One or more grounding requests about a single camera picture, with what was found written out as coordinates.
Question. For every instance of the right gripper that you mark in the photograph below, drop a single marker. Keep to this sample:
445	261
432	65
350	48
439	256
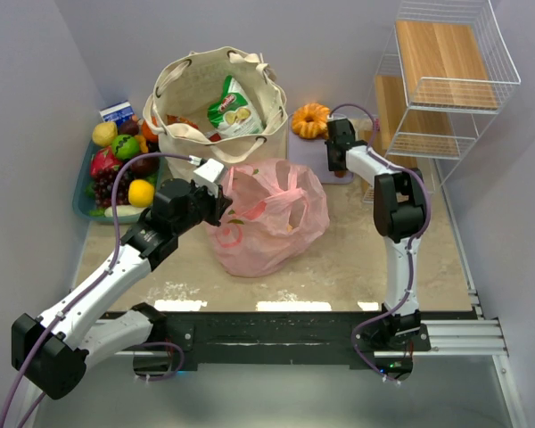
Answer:
335	158

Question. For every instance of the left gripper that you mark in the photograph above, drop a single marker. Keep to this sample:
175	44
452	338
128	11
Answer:
219	205

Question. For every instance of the pink plastic grocery bag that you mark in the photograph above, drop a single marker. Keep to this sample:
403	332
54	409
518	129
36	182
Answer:
278	210

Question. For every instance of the large red cookie bag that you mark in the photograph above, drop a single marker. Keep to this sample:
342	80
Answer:
178	125

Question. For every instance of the green white chips bag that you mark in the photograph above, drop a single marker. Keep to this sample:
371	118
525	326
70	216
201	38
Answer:
234	114

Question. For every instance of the cream canvas tote bag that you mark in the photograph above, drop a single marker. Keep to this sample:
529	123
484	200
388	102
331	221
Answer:
188	86

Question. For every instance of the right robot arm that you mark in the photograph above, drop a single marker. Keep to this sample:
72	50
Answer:
401	214

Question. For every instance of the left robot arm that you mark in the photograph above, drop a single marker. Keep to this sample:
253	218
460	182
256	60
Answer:
55	349

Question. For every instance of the lavender food tray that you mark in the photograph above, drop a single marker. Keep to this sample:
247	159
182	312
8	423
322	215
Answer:
312	153

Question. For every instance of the orange bundt cake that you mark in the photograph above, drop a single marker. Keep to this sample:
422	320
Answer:
310	121

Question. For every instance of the round yellow orange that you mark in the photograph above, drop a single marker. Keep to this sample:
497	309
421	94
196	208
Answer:
141	193

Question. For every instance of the pale white cucumber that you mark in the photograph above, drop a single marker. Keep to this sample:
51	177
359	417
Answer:
123	211

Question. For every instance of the orange fruit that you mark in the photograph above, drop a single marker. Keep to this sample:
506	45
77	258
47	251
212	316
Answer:
148	134

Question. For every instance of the green fruit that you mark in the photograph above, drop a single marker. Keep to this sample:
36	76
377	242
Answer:
125	147

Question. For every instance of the dark plum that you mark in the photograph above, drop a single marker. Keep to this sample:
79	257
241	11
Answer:
129	127

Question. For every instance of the pink dragon fruit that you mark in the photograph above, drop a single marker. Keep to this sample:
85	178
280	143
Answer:
104	161

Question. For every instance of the yellow lemon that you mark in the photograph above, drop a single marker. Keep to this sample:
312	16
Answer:
104	133

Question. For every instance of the teal fruit bin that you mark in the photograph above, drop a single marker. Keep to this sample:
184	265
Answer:
83	205

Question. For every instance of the blue white carton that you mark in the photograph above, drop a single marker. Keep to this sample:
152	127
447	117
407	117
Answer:
117	113

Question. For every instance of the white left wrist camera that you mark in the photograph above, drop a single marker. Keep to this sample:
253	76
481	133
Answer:
208	174

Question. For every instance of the white wire shelf rack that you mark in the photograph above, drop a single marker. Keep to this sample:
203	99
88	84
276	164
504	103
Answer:
444	76

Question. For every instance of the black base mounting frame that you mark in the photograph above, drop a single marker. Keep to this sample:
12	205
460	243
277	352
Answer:
188	340

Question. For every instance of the aluminium table frame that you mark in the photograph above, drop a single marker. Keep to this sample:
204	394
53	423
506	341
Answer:
454	334

